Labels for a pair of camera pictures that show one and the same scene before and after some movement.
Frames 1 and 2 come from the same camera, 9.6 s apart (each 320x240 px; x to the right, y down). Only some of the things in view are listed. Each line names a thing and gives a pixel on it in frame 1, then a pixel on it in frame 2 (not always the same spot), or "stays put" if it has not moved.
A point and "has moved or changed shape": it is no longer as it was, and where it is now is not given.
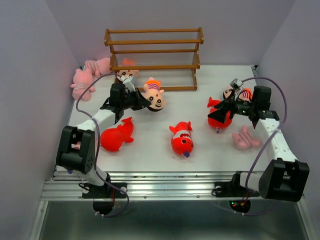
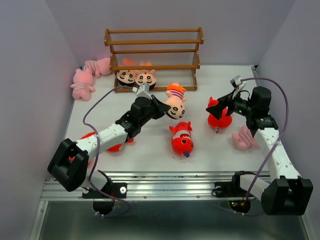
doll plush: x=245 y=94 has moved or changed shape
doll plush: x=151 y=88 has moved or changed shape
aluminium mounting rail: x=149 y=185 stays put
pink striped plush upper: x=99 y=67 stays put
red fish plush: x=218 y=125 stays put
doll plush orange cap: x=127 y=62 stays put
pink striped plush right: x=244 y=140 stays put
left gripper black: x=141 y=102 to x=161 y=108
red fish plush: x=182 y=139 stays put
